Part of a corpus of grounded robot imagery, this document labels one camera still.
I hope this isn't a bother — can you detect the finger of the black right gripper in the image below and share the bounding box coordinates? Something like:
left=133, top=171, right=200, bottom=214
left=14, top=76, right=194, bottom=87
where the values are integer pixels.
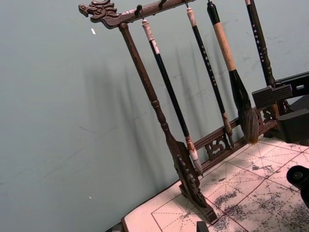
left=275, top=71, right=309, bottom=97
left=252, top=84, right=294, bottom=109

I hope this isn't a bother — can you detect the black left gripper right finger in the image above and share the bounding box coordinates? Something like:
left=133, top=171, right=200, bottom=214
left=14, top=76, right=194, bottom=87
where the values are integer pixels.
left=286, top=165, right=309, bottom=209

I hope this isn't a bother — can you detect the large brush with tan handle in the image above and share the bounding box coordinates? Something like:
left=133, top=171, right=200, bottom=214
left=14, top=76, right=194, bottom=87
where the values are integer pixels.
left=207, top=1, right=260, bottom=145

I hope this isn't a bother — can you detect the black brush with white tip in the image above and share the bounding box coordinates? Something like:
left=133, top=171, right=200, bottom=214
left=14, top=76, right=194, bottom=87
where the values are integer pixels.
left=141, top=19, right=204, bottom=176

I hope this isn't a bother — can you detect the thin black brush with characters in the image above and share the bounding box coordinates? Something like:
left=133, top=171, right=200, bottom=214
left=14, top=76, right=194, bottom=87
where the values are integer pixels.
left=244, top=0, right=279, bottom=115

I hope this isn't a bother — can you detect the white practice mat red grid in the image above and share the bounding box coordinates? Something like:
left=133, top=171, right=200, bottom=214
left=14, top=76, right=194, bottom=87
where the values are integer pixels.
left=120, top=135, right=309, bottom=232

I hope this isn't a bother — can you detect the thin black brush brown tip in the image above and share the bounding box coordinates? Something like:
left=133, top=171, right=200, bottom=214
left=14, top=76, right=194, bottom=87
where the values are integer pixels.
left=185, top=7, right=235, bottom=149

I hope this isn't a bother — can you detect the dark carved wooden brush rack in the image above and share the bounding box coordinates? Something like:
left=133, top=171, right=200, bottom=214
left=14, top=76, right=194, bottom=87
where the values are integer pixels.
left=78, top=0, right=295, bottom=224

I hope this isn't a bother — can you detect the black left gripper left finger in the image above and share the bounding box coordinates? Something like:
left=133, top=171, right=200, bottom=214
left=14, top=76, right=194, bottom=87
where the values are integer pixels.
left=196, top=220, right=209, bottom=232

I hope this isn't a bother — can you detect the black rectangular block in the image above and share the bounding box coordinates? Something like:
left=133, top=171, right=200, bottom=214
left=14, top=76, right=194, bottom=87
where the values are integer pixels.
left=276, top=109, right=309, bottom=145

